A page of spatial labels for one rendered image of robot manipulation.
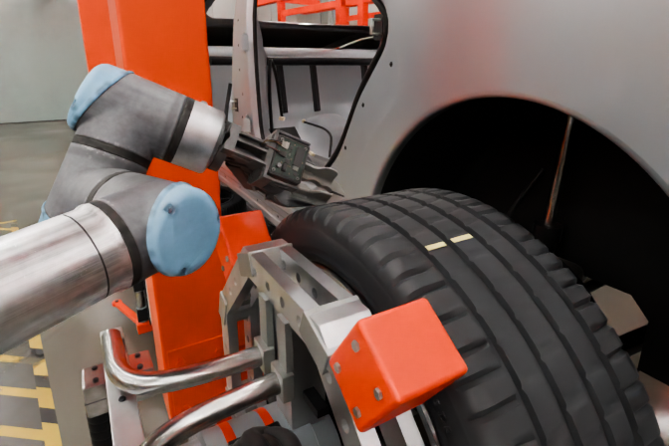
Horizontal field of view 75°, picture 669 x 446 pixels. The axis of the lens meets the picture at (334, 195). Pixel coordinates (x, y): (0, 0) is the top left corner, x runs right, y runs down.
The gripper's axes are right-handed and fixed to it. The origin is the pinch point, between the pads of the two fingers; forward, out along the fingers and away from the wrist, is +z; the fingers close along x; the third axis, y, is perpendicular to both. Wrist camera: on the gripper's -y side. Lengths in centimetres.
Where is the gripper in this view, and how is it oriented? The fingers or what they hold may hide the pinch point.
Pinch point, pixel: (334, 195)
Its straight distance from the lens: 69.0
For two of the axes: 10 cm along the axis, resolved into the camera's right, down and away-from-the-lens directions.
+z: 8.6, 3.3, 3.9
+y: 4.6, -1.5, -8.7
